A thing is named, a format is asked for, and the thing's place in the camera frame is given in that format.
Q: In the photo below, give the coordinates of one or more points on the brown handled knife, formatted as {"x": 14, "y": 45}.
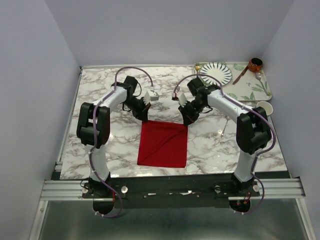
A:
{"x": 240, "y": 76}

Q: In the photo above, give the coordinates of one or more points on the silver spoon on table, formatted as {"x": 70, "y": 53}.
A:
{"x": 227, "y": 118}

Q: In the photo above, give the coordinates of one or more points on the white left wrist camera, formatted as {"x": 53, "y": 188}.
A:
{"x": 150, "y": 96}

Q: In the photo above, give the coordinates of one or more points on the orange black cup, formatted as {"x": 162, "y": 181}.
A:
{"x": 255, "y": 65}

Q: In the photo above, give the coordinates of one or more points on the striped white plate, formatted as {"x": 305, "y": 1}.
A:
{"x": 217, "y": 70}

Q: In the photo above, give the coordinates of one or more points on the gold fork green handle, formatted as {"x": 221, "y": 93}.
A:
{"x": 197, "y": 67}

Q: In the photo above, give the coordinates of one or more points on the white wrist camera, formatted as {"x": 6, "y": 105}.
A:
{"x": 150, "y": 96}
{"x": 181, "y": 98}

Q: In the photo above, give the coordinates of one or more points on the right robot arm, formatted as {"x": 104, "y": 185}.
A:
{"x": 253, "y": 130}

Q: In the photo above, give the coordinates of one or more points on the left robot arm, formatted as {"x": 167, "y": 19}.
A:
{"x": 94, "y": 122}

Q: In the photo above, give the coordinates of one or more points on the red cloth napkin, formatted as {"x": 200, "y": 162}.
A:
{"x": 163, "y": 144}

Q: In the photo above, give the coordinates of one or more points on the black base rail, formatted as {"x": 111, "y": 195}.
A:
{"x": 182, "y": 191}

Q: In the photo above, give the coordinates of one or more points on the silver spoon on tray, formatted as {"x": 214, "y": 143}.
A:
{"x": 259, "y": 77}

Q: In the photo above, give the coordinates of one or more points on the floral serving tray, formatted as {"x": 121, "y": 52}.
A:
{"x": 248, "y": 88}

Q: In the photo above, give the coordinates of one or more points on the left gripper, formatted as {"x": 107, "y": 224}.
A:
{"x": 142, "y": 114}

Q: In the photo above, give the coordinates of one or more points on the aluminium frame rail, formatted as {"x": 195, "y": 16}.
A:
{"x": 70, "y": 190}

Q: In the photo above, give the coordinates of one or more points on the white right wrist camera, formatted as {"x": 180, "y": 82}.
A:
{"x": 181, "y": 98}

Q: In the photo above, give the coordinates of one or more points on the grey white mug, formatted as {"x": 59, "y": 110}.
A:
{"x": 266, "y": 106}

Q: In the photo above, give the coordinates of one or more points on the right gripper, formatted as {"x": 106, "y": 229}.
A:
{"x": 188, "y": 118}

